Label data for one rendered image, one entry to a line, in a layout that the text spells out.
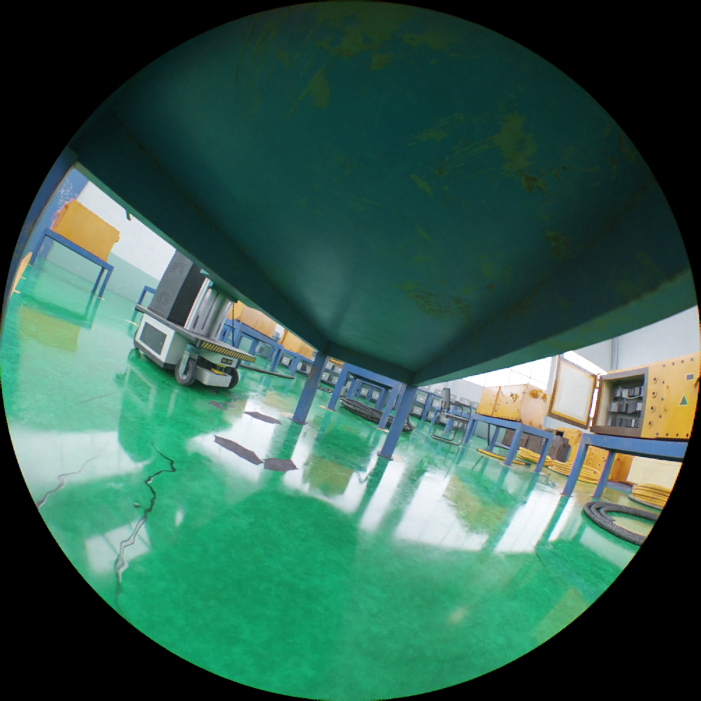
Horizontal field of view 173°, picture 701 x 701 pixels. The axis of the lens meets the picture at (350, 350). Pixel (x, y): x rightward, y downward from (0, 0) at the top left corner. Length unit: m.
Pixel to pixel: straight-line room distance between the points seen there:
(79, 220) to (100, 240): 0.67
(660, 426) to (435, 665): 2.10
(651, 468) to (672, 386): 3.46
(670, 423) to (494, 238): 2.13
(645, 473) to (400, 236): 5.66
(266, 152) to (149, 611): 0.63
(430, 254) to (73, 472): 0.81
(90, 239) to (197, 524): 5.13
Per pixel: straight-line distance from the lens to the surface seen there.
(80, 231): 5.32
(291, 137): 0.30
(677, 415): 2.28
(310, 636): 0.47
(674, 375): 2.37
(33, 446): 0.70
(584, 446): 2.71
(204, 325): 1.86
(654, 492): 4.01
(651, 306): 0.25
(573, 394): 2.49
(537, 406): 4.08
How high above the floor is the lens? 0.41
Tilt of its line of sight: 7 degrees up
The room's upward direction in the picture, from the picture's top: 21 degrees clockwise
